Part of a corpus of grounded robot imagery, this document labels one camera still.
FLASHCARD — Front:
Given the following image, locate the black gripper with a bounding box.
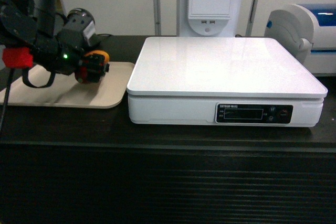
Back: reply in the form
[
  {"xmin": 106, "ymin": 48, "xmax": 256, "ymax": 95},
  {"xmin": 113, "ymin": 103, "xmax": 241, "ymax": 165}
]
[{"xmin": 33, "ymin": 25, "xmax": 109, "ymax": 83}]

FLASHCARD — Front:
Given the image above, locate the dark red mango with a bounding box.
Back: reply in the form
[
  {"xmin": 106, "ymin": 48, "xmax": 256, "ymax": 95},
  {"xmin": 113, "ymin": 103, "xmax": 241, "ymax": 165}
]
[{"xmin": 75, "ymin": 49, "xmax": 110, "ymax": 84}]

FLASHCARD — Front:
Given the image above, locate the white checkout scale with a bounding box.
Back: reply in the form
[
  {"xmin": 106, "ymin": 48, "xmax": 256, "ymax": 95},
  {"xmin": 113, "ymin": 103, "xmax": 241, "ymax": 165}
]
[{"xmin": 127, "ymin": 37, "xmax": 328, "ymax": 127}]

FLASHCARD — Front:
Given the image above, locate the beige plastic tray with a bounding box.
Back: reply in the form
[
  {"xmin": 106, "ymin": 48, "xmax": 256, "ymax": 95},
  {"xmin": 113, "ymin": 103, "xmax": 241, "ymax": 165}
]
[{"xmin": 8, "ymin": 62, "xmax": 134, "ymax": 109}]

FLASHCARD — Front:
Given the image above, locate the black barcode scanner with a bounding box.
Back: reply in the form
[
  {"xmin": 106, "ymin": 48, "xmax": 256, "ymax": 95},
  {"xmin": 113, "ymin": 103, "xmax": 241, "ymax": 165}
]
[{"xmin": 64, "ymin": 8, "xmax": 100, "ymax": 48}]

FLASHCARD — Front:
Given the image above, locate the white receipt printer kiosk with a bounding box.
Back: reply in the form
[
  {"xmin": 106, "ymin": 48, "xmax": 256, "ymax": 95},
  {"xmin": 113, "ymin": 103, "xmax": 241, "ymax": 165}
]
[{"xmin": 176, "ymin": 0, "xmax": 242, "ymax": 37}]

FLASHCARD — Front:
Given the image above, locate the white blue label printer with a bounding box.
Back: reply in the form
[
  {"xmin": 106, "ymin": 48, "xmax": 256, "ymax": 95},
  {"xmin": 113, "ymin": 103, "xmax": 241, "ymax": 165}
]
[{"xmin": 264, "ymin": 4, "xmax": 335, "ymax": 76}]

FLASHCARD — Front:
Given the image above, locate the red strap on arm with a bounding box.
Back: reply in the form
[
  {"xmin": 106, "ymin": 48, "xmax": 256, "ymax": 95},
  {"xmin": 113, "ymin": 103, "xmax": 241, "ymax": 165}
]
[{"xmin": 2, "ymin": 47, "xmax": 34, "ymax": 69}]

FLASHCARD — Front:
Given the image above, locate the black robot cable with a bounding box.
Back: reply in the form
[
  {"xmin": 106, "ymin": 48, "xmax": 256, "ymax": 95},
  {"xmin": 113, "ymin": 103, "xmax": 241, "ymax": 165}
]
[{"xmin": 0, "ymin": 68, "xmax": 14, "ymax": 133}]

